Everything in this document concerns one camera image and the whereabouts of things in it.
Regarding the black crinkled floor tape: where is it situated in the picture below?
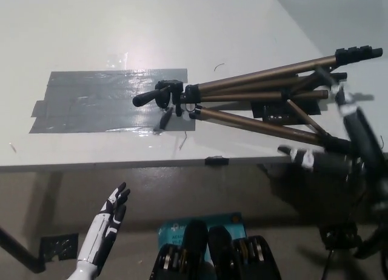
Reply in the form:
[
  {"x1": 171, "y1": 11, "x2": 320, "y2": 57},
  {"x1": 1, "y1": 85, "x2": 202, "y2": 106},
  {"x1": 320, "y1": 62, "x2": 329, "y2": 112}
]
[{"x1": 40, "y1": 233, "x2": 79, "y2": 261}]

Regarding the black tape strip on edge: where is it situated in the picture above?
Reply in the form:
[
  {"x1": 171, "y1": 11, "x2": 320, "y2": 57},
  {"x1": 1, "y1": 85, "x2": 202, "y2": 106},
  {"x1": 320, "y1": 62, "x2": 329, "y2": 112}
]
[{"x1": 205, "y1": 155, "x2": 230, "y2": 166}]

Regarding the robot left black body block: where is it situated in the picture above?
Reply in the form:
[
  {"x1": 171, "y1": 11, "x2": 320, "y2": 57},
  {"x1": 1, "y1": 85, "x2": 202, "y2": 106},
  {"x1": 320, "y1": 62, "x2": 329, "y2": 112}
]
[{"x1": 147, "y1": 219, "x2": 210, "y2": 280}]

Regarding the teal cardboard router box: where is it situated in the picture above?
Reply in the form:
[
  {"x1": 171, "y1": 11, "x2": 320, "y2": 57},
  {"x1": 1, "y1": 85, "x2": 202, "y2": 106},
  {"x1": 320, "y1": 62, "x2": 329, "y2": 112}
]
[{"x1": 156, "y1": 212, "x2": 246, "y2": 280}]

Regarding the grey duct tape patch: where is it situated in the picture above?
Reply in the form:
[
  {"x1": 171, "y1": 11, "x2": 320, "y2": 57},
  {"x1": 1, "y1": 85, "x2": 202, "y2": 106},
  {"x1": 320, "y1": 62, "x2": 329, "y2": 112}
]
[{"x1": 29, "y1": 68, "x2": 198, "y2": 135}]

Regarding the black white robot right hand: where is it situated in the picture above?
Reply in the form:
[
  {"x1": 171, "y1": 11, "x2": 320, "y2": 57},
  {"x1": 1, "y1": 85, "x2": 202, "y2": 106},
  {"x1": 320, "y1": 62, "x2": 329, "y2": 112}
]
[{"x1": 277, "y1": 85, "x2": 386, "y2": 184}]

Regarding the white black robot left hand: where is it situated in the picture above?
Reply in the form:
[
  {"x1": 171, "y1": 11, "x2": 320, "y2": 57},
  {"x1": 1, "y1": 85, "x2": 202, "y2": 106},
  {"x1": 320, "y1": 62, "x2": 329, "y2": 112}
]
[{"x1": 77, "y1": 182, "x2": 131, "y2": 267}]

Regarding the bronze black camera tripod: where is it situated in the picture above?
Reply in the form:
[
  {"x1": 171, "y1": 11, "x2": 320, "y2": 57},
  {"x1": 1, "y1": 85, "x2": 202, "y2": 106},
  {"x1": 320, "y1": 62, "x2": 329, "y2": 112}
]
[{"x1": 132, "y1": 46, "x2": 383, "y2": 155}]

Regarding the black slanted table leg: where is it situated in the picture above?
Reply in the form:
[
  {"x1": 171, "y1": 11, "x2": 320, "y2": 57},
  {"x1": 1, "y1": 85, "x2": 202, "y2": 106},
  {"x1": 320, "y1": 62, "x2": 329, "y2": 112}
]
[{"x1": 0, "y1": 225, "x2": 46, "y2": 273}]

